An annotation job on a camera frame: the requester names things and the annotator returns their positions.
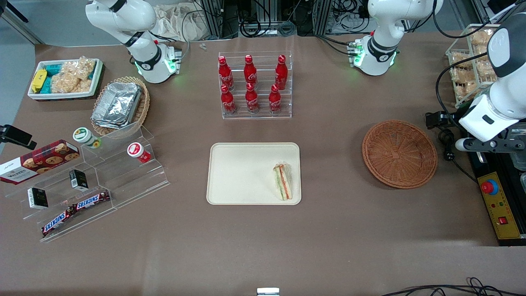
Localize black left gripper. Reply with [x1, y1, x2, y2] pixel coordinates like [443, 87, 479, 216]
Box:
[425, 112, 467, 129]

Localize triangle sandwich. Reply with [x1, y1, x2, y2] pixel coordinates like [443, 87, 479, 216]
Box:
[272, 163, 293, 201]

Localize brown round wicker basket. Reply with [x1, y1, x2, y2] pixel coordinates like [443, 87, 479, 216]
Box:
[362, 120, 438, 190]

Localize beige rectangular tray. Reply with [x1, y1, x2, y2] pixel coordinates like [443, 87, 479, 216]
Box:
[206, 142, 302, 206]

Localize light wicker basket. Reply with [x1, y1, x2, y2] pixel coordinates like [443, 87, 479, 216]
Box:
[91, 76, 151, 136]

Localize bagged bread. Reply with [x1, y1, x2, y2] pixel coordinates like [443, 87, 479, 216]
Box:
[450, 68, 477, 83]
[470, 29, 494, 46]
[450, 51, 474, 67]
[475, 45, 498, 81]
[454, 81, 480, 102]

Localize yellow emergency stop box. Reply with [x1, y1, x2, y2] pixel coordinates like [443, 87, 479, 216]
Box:
[468, 128, 526, 247]

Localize red Coca-Cola bottle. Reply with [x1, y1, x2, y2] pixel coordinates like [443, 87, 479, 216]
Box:
[221, 84, 237, 115]
[268, 84, 283, 114]
[218, 55, 234, 90]
[244, 55, 258, 88]
[245, 83, 260, 114]
[275, 55, 288, 90]

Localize clear acrylic bottle rack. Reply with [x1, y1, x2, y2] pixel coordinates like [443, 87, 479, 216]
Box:
[218, 51, 293, 120]

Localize beige crumpled cloth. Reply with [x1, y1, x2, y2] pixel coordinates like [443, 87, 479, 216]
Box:
[154, 3, 207, 42]

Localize red lid cup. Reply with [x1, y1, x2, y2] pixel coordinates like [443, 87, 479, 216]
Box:
[127, 142, 152, 164]

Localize clear acrylic stepped display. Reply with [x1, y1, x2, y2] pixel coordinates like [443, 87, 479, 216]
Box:
[4, 121, 171, 243]

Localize stack of foil trays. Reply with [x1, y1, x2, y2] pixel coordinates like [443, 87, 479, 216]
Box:
[91, 82, 143, 130]

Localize green lid cup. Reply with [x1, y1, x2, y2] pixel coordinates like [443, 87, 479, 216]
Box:
[73, 127, 102, 150]

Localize Snickers bar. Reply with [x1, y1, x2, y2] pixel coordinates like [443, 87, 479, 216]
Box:
[41, 206, 77, 237]
[74, 190, 112, 212]

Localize clear bag of crackers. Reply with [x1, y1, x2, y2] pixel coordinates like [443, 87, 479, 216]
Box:
[51, 74, 93, 94]
[62, 57, 96, 81]

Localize small black box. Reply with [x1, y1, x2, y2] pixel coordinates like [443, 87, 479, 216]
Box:
[69, 169, 89, 192]
[27, 187, 49, 210]

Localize white rectangular bin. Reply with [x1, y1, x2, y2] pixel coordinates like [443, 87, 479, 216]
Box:
[28, 58, 104, 102]

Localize yellow snack packet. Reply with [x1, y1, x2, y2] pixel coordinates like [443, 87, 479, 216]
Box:
[31, 69, 48, 93]

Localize red tartan cookie box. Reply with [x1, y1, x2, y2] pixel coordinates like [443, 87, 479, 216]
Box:
[0, 139, 80, 185]

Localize black power cable with plug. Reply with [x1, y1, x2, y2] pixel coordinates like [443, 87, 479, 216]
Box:
[438, 128, 478, 184]

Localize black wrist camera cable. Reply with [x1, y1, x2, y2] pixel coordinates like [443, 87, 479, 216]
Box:
[435, 62, 494, 118]

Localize white wire rack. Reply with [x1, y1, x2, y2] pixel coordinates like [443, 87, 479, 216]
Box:
[445, 23, 503, 109]

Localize aluminium frame post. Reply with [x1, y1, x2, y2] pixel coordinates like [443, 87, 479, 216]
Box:
[204, 0, 226, 40]
[314, 0, 332, 36]

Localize black loose cables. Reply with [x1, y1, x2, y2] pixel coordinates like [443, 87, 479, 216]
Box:
[380, 277, 526, 296]

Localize black coiled cable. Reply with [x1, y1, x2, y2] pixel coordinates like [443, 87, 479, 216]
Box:
[240, 16, 262, 38]

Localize black clamp mount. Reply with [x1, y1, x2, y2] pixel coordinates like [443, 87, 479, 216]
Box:
[0, 125, 38, 150]

